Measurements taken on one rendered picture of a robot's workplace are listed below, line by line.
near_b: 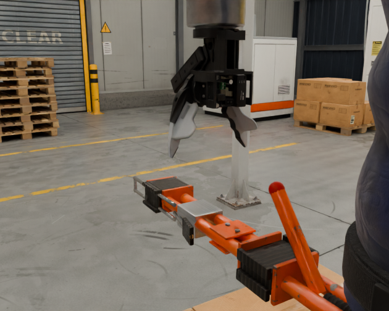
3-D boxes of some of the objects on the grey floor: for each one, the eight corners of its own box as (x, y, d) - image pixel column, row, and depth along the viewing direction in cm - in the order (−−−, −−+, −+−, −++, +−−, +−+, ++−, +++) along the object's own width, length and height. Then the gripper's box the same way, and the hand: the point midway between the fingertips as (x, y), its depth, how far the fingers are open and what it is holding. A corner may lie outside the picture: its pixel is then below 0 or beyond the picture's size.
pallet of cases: (380, 129, 738) (385, 80, 716) (346, 136, 680) (352, 82, 657) (325, 121, 833) (328, 77, 811) (292, 126, 775) (294, 79, 753)
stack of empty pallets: (62, 135, 687) (55, 57, 654) (-8, 144, 624) (-19, 58, 592) (41, 124, 788) (34, 57, 756) (-21, 131, 726) (-31, 57, 693)
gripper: (175, 25, 52) (176, 170, 57) (286, 29, 62) (279, 153, 67) (147, 28, 59) (151, 157, 64) (251, 32, 69) (247, 143, 74)
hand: (207, 152), depth 68 cm, fingers open, 14 cm apart
